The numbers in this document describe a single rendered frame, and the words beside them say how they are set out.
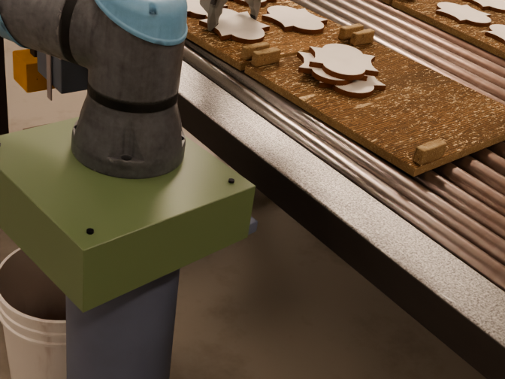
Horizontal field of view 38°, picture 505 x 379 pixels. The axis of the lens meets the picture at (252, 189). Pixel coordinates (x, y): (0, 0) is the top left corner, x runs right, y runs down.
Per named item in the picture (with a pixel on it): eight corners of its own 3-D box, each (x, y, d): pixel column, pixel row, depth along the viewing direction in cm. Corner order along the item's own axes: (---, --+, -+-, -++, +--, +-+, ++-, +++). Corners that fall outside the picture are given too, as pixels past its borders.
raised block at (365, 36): (354, 46, 149) (357, 34, 148) (348, 43, 150) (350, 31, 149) (373, 43, 153) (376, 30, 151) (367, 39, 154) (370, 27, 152)
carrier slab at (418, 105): (412, 177, 110) (415, 168, 109) (243, 73, 135) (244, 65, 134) (534, 128, 131) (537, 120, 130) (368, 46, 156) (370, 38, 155)
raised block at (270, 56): (255, 68, 133) (258, 54, 132) (249, 64, 135) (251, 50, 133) (279, 62, 137) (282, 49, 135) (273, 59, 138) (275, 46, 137)
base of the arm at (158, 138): (122, 192, 89) (128, 121, 84) (47, 140, 97) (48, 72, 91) (207, 156, 100) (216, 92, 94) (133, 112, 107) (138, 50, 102)
